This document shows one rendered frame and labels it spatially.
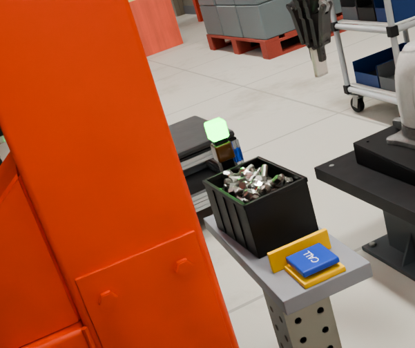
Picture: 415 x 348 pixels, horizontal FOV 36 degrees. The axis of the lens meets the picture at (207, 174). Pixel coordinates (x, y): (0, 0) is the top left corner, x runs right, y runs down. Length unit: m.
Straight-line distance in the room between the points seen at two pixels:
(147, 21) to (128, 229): 6.17
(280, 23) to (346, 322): 3.53
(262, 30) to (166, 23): 2.11
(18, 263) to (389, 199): 1.13
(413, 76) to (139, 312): 1.15
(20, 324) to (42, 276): 0.06
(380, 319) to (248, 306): 0.40
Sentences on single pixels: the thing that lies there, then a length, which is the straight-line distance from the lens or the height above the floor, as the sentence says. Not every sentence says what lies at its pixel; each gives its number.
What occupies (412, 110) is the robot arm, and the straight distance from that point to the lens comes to 1.74.
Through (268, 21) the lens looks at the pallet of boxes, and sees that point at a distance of 4.95.
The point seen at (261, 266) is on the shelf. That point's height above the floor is 0.45.
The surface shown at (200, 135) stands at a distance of 2.40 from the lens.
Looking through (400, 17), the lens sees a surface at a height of 0.49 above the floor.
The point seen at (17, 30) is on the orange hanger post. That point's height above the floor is 1.00.
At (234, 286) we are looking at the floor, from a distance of 2.03.
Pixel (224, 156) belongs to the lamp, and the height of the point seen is 0.58.
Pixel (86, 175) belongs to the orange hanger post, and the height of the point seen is 0.84.
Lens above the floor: 1.04
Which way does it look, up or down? 20 degrees down
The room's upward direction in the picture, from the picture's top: 17 degrees counter-clockwise
